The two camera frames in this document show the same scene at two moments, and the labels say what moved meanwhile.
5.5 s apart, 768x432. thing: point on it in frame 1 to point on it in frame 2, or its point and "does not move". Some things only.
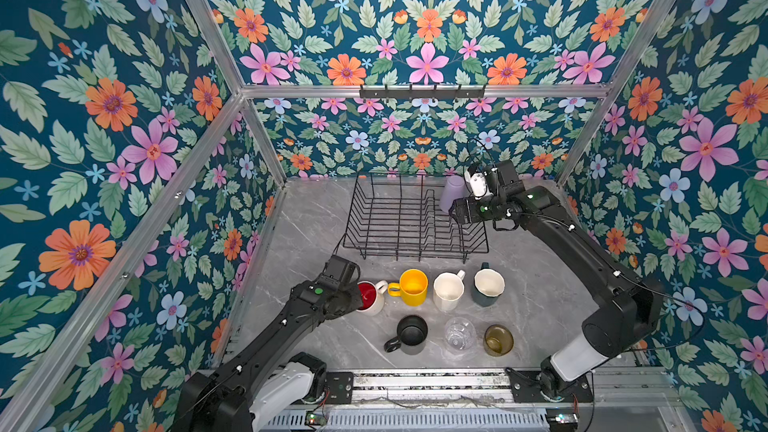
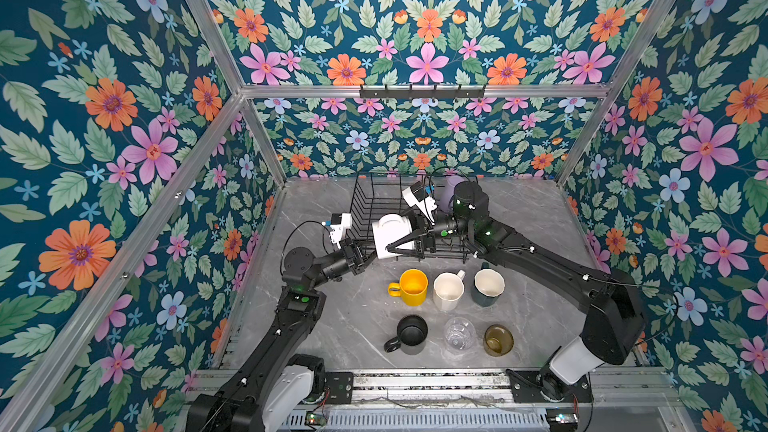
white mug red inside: x=372 y=297 to x=389 y=229
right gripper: x=469 y=204 to x=428 y=238
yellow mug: x=413 y=287 does not move
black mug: x=412 y=336 does not move
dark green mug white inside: x=488 y=285 does not move
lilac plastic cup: x=455 y=187 does not move
